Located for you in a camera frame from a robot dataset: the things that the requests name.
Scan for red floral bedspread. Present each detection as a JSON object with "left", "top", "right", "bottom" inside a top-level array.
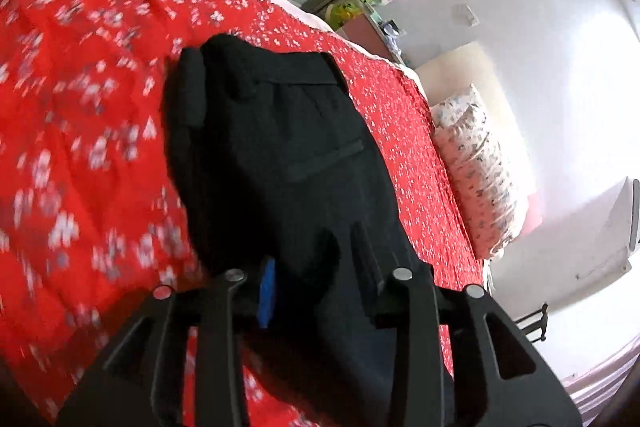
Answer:
[{"left": 1, "top": 0, "right": 484, "bottom": 424}]

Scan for white wall switch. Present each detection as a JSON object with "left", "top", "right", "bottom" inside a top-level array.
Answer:
[{"left": 454, "top": 4, "right": 480, "bottom": 27}]

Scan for black pants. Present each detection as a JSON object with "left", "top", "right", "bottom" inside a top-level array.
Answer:
[{"left": 164, "top": 35, "right": 419, "bottom": 426}]

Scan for pink striped curtain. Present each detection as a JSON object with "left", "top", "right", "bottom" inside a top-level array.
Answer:
[{"left": 561, "top": 337, "right": 639, "bottom": 426}]

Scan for floral white pillow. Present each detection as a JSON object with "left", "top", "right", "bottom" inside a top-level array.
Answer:
[{"left": 432, "top": 84, "right": 529, "bottom": 260}]

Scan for white air conditioner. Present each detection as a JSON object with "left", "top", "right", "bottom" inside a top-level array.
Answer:
[{"left": 490, "top": 179, "right": 639, "bottom": 319}]

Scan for cream padded headboard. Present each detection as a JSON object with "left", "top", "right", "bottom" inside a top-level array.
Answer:
[{"left": 416, "top": 41, "right": 506, "bottom": 108}]

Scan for black wooden chair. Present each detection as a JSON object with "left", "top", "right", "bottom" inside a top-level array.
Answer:
[{"left": 515, "top": 303, "right": 549, "bottom": 343}]

